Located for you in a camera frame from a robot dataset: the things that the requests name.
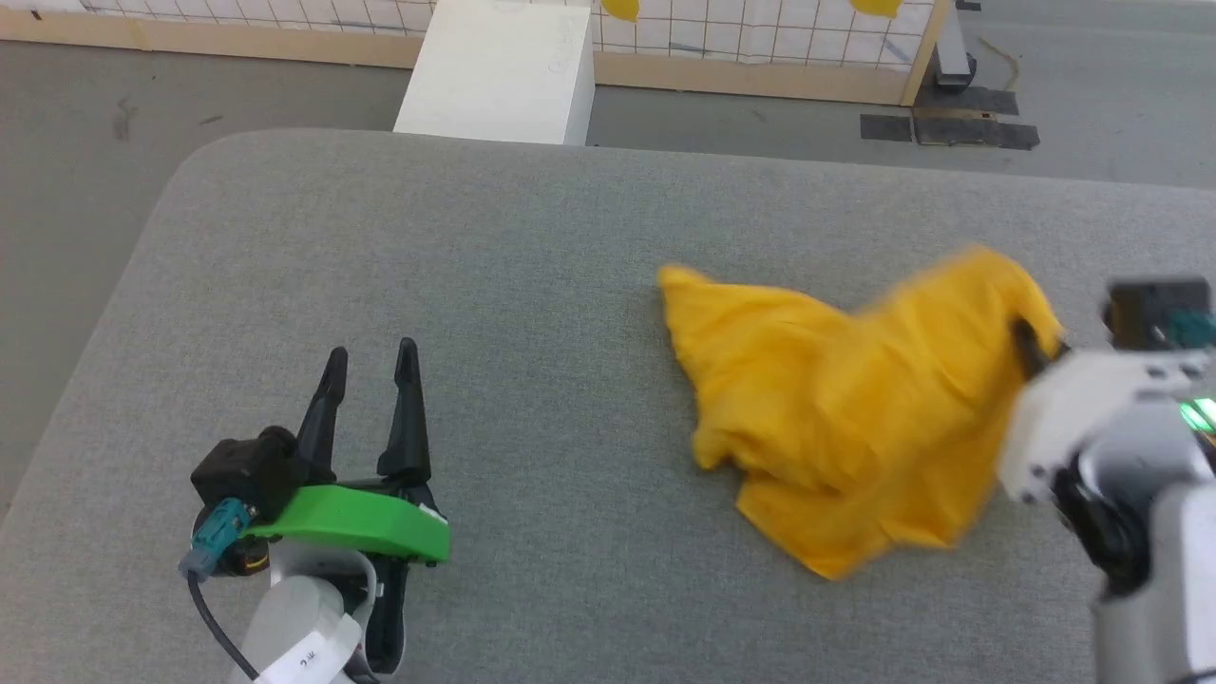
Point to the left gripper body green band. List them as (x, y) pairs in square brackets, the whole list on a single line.
[(370, 527)]

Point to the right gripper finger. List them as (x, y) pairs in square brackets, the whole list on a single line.
[(1031, 350)]

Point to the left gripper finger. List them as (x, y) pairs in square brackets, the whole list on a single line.
[(325, 418), (408, 427)]

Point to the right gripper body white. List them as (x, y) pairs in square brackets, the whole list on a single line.
[(1073, 408)]

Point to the yellow fabric garment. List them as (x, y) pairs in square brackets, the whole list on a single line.
[(836, 399)]

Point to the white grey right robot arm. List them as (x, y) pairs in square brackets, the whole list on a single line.
[(1159, 532)]

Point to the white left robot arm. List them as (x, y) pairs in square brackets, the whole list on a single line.
[(294, 617)]

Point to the white rectangular box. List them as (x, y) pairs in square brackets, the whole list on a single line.
[(499, 71)]

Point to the lemon print grid partition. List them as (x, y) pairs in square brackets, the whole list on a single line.
[(760, 33)]

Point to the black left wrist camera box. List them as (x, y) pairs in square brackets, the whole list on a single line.
[(249, 470)]

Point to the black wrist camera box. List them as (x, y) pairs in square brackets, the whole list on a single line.
[(1145, 309), (249, 470)]

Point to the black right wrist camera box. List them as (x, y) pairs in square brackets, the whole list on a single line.
[(1145, 309)]

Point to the grey metal stand post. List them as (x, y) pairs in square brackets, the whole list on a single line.
[(953, 57)]

